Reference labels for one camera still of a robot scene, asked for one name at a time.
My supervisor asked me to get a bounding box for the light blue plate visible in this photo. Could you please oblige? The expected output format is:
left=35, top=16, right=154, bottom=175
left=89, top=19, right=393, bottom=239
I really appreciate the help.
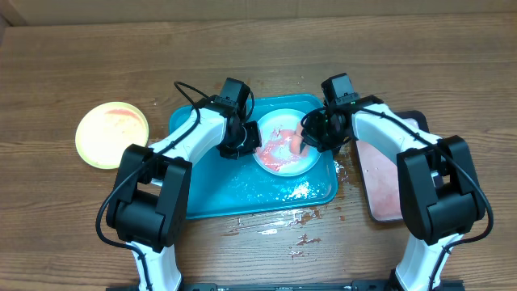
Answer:
left=253, top=108, right=321, bottom=177

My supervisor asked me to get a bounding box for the black rectangular water tray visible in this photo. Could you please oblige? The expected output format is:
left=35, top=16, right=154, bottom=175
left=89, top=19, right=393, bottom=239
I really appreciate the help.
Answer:
left=355, top=113, right=412, bottom=222

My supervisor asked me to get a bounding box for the yellow plate with ketchup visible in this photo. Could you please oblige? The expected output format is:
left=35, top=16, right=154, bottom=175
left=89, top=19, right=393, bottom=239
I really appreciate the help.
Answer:
left=75, top=102, right=149, bottom=170

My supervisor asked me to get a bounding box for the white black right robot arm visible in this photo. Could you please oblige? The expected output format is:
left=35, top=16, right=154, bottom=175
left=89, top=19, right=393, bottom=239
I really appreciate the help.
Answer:
left=301, top=73, right=494, bottom=291

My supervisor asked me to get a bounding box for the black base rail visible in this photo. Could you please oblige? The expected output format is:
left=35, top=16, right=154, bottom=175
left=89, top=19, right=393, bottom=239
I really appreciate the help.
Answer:
left=105, top=280, right=465, bottom=291

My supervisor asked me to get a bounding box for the teal plastic tray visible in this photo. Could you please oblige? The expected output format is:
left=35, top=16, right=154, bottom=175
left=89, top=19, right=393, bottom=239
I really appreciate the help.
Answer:
left=169, top=94, right=338, bottom=220

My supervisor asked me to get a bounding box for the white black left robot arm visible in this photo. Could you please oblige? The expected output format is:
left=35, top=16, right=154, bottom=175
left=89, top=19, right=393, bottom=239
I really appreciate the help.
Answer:
left=95, top=78, right=261, bottom=290

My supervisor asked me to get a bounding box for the pink green scrub sponge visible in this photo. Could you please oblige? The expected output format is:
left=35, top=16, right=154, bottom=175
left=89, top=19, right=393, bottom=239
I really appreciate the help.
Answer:
left=290, top=123, right=309, bottom=157

